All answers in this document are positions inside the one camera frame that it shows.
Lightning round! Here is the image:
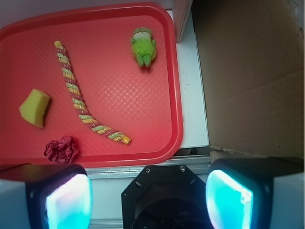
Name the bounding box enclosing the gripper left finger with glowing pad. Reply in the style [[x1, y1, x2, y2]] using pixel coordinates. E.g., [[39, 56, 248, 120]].
[[0, 164, 93, 229]]

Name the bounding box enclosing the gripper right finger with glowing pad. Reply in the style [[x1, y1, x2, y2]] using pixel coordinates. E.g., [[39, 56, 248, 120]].
[[205, 157, 305, 229]]

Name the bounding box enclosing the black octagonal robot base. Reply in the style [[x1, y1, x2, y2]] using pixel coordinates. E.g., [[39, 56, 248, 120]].
[[121, 165, 213, 229]]

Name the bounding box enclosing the crumpled red paper ball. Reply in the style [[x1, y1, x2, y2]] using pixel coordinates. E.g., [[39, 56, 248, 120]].
[[43, 135, 79, 164]]

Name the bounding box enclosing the yellow sponge piece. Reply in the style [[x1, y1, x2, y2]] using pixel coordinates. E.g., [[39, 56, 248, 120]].
[[19, 89, 51, 128]]

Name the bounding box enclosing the red plastic tray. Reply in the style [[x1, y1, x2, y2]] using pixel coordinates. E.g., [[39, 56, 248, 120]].
[[0, 2, 183, 167]]

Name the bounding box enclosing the brown cardboard box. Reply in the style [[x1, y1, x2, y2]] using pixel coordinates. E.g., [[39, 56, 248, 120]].
[[192, 0, 305, 157]]

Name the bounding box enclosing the green plush frog toy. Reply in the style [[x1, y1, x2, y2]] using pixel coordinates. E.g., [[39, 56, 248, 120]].
[[131, 27, 157, 68]]

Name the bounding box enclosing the white box corner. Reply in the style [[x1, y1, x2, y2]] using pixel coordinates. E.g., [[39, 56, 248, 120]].
[[172, 0, 193, 43]]

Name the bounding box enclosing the twisted multicolour rope toy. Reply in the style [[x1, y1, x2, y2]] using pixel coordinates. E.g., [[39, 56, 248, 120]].
[[54, 41, 132, 145]]

